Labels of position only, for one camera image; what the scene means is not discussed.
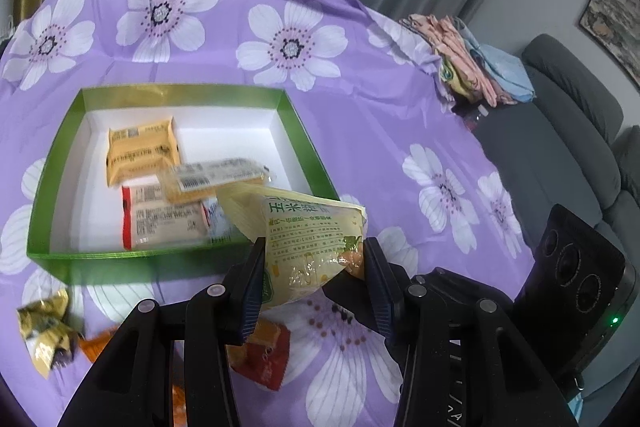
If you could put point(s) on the purple floral cloth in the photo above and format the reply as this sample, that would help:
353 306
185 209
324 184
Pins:
375 132

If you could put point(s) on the orange seed packet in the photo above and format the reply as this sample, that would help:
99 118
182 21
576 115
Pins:
97 344

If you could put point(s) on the pale green-yellow snack packet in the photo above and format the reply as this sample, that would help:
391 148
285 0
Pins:
300 237

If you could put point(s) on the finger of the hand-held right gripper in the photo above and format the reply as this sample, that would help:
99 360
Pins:
465 283
345 299

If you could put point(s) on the gold snack packet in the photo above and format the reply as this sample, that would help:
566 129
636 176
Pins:
45 327

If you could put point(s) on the yellow pastry packet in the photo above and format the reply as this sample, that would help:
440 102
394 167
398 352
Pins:
140 152

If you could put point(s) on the small white-blue packet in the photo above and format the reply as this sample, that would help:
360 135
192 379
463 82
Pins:
217 219

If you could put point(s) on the dark cloth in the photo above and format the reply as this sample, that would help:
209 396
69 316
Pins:
467 117

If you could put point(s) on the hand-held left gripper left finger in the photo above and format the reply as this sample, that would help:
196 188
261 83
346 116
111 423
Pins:
252 302

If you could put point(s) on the red-edged clear snack packet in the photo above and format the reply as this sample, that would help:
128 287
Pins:
160 222

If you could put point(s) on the red snack packet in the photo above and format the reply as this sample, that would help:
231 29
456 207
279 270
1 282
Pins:
265 357

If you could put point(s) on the grey sofa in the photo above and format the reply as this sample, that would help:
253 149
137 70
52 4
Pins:
550 147

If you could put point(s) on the folded pile of clothes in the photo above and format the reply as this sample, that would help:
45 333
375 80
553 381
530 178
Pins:
450 47

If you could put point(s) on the green cardboard box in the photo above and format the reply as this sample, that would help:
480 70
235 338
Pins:
310 157

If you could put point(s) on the clear cake packet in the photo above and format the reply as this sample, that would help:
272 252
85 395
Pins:
210 179

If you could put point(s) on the framed wall painting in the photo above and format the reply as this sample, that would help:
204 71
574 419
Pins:
615 22

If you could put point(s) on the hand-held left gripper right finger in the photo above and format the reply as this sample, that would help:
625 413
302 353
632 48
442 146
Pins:
380 297

